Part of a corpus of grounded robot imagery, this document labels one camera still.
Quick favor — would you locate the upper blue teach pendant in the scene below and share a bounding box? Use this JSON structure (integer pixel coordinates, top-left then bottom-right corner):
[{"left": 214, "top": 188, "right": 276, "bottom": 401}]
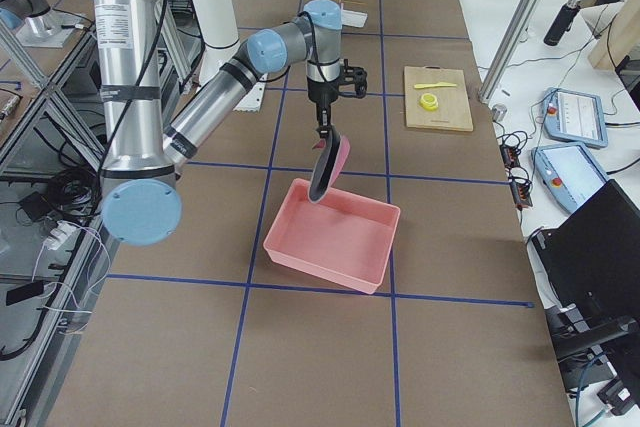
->
[{"left": 542, "top": 88, "right": 608, "bottom": 149}]

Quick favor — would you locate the black power strip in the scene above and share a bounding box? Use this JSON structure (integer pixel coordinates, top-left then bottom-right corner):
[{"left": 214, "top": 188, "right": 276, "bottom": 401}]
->
[{"left": 499, "top": 145, "right": 533, "bottom": 210}]

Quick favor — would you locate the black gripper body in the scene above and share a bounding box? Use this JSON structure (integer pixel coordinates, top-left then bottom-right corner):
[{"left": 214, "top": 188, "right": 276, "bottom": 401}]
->
[{"left": 307, "top": 78, "right": 339, "bottom": 127}]

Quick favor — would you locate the aluminium frame post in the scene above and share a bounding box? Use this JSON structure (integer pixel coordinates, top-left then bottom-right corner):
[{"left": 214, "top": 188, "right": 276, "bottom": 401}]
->
[{"left": 478, "top": 0, "right": 540, "bottom": 105}]

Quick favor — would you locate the black monitor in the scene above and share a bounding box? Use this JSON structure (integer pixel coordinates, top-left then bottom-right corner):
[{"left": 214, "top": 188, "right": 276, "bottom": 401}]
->
[{"left": 531, "top": 179, "right": 639, "bottom": 322}]

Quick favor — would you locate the yellow plastic knife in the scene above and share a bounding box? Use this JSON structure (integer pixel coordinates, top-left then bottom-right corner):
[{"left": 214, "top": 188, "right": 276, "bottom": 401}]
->
[{"left": 413, "top": 81, "right": 458, "bottom": 90}]

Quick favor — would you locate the magenta grey wiping cloth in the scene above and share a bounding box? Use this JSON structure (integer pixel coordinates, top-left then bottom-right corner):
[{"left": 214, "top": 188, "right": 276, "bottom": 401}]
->
[{"left": 308, "top": 129, "right": 351, "bottom": 203}]

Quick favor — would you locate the black water bottle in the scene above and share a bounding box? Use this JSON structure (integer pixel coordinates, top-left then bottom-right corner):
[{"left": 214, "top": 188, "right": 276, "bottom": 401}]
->
[{"left": 543, "top": 0, "right": 582, "bottom": 46}]

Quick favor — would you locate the blue teach pendant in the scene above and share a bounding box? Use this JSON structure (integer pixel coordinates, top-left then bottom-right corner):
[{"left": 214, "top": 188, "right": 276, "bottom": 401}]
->
[
  {"left": 532, "top": 141, "right": 609, "bottom": 213},
  {"left": 542, "top": 88, "right": 608, "bottom": 149}
]

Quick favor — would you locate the lower blue teach pendant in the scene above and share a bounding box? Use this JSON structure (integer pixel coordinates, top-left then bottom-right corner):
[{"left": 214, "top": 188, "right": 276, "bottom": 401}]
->
[{"left": 532, "top": 141, "right": 609, "bottom": 213}]

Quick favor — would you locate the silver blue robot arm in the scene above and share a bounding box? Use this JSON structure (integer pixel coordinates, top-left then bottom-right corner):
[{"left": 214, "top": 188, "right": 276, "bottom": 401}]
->
[
  {"left": 92, "top": 0, "right": 182, "bottom": 246},
  {"left": 164, "top": 0, "right": 342, "bottom": 167}
]

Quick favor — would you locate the pink plastic bin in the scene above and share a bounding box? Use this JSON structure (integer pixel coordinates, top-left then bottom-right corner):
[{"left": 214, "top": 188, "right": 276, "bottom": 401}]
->
[{"left": 263, "top": 178, "right": 401, "bottom": 294}]

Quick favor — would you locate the bamboo cutting board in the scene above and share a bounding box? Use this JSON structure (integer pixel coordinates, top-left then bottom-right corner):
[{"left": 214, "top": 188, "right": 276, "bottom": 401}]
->
[{"left": 403, "top": 66, "right": 474, "bottom": 132}]

